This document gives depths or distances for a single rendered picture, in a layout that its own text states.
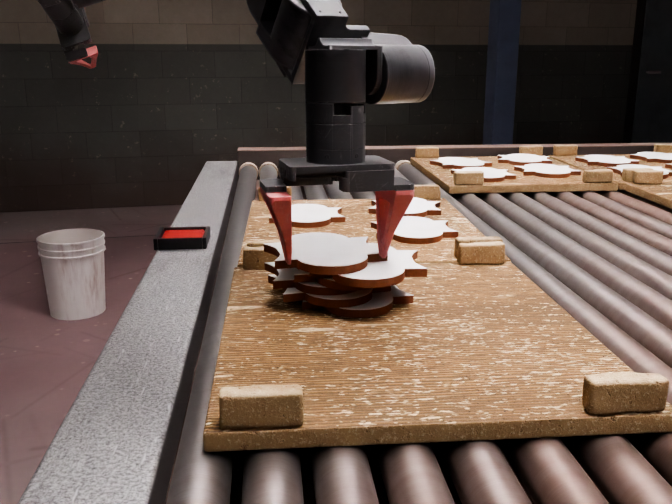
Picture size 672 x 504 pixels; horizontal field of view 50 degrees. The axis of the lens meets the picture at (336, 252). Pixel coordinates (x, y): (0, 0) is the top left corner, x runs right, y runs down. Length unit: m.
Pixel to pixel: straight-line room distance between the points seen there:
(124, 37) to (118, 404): 5.37
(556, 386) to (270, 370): 0.23
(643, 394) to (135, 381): 0.41
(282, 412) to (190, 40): 5.47
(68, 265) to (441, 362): 2.95
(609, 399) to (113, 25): 5.55
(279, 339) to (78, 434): 0.20
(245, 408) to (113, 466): 0.10
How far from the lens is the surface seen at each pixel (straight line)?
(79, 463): 0.56
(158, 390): 0.65
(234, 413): 0.53
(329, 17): 0.71
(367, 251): 0.76
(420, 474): 0.51
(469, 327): 0.72
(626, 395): 0.58
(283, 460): 0.53
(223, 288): 0.88
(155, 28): 5.92
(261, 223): 1.14
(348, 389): 0.59
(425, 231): 1.05
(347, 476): 0.51
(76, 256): 3.47
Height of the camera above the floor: 1.19
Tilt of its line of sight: 15 degrees down
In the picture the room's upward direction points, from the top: straight up
